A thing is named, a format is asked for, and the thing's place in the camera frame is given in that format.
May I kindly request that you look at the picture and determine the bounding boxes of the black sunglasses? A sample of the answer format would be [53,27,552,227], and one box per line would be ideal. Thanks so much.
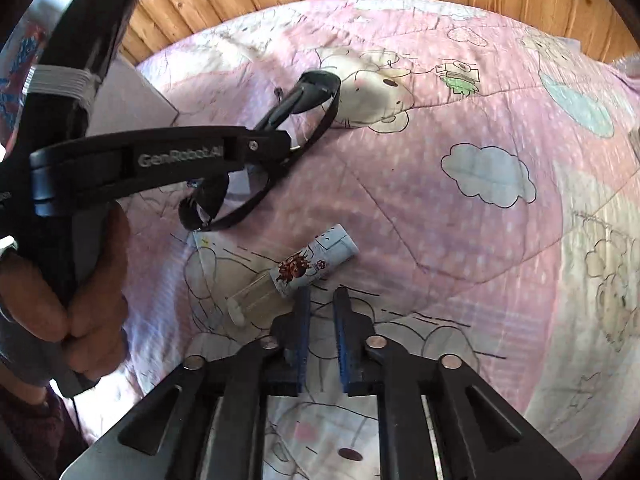
[178,70,341,232]

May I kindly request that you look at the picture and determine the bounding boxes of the white cardboard storage box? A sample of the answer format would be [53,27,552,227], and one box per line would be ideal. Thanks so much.
[87,54,178,136]

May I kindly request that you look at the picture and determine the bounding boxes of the dark sleeved left forearm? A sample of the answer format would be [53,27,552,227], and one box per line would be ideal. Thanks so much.
[1,306,62,405]

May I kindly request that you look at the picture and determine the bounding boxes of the white patterned lighter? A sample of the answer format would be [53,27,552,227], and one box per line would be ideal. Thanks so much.
[226,224,359,327]

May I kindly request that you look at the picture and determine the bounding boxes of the person's left hand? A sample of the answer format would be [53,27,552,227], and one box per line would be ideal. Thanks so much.
[1,205,130,380]

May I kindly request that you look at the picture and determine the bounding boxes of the pink cartoon quilt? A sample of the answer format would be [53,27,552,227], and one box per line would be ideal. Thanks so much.
[75,0,639,479]

